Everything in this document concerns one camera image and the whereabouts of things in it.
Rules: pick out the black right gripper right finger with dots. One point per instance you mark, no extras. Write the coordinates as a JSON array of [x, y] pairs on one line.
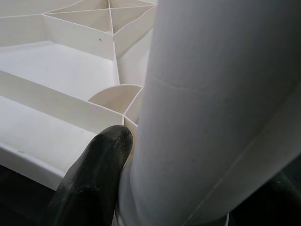
[[270, 207]]

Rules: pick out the white plastic children table top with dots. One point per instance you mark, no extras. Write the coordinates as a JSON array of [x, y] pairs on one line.
[[58, 66]]

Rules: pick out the black tablecloth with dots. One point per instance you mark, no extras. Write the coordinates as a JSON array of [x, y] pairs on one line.
[[18, 200]]

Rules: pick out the white plastic table leg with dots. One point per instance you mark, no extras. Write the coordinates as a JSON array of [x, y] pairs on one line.
[[200, 117]]

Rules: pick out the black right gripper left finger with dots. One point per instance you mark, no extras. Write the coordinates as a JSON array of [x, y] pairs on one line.
[[89, 183]]

